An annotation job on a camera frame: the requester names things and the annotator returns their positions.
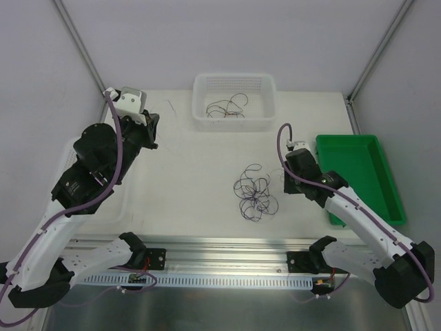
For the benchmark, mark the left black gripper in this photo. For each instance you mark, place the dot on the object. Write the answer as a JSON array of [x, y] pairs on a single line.
[[150, 129]]

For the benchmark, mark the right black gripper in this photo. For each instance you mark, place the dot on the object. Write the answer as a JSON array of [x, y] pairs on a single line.
[[290, 184]]

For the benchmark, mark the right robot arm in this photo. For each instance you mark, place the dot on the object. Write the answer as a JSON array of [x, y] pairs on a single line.
[[399, 269]]

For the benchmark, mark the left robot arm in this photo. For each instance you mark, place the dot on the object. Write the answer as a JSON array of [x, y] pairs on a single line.
[[40, 275]]

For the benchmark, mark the green plastic tray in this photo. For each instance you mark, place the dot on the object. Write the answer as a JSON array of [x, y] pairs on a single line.
[[360, 160]]

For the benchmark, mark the white basket at back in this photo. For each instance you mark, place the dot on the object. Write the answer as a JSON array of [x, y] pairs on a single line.
[[234, 102]]

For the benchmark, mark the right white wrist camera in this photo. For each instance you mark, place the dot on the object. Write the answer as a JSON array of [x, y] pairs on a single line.
[[297, 145]]

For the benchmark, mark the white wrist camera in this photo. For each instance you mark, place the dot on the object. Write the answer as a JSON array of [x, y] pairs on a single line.
[[297, 145], [129, 102]]

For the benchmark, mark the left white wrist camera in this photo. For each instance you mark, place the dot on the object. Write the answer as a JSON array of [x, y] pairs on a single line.
[[129, 102]]

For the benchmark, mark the right aluminium frame post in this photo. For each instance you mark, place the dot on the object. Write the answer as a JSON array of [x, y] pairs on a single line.
[[397, 20]]

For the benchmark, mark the aluminium frame post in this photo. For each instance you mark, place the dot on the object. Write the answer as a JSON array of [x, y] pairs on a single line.
[[79, 44], [397, 20]]

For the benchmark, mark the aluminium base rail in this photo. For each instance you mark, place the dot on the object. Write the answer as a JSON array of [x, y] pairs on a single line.
[[238, 256]]

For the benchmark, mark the white slotted cable duct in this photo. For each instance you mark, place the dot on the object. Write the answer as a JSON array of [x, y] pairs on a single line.
[[200, 281]]

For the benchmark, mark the left aluminium frame post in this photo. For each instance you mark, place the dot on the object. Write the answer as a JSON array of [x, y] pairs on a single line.
[[79, 44]]

